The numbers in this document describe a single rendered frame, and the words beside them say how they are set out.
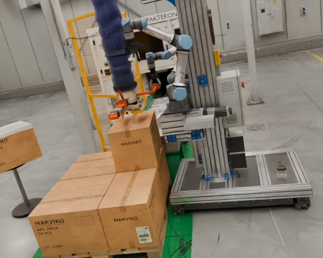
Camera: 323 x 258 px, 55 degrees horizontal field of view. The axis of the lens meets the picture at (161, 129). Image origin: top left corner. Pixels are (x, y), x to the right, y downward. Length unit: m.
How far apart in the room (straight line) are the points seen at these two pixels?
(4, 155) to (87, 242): 1.52
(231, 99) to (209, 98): 0.20
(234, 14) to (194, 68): 9.20
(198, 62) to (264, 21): 9.03
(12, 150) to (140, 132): 1.58
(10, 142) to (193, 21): 2.31
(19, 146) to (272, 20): 9.72
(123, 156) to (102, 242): 0.77
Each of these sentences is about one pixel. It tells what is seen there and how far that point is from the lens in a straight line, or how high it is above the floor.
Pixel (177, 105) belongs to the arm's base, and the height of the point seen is 1.08.
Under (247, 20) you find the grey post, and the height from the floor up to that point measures 1.55.
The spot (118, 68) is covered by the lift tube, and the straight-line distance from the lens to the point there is 2.91.
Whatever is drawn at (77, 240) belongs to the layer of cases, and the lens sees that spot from 2.78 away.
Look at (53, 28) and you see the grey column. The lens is 4.36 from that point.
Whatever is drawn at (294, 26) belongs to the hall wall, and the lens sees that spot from 12.22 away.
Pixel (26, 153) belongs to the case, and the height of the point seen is 0.72.
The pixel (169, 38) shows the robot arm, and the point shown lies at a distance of 2.73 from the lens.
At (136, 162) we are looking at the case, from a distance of 2.94.
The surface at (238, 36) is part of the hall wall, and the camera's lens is 12.04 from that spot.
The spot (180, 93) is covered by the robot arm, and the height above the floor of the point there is 1.21.
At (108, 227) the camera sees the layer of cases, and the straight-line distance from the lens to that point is 2.61.
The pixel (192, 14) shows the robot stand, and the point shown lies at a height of 1.80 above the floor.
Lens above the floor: 1.77
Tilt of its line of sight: 18 degrees down
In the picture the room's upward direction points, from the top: 12 degrees counter-clockwise
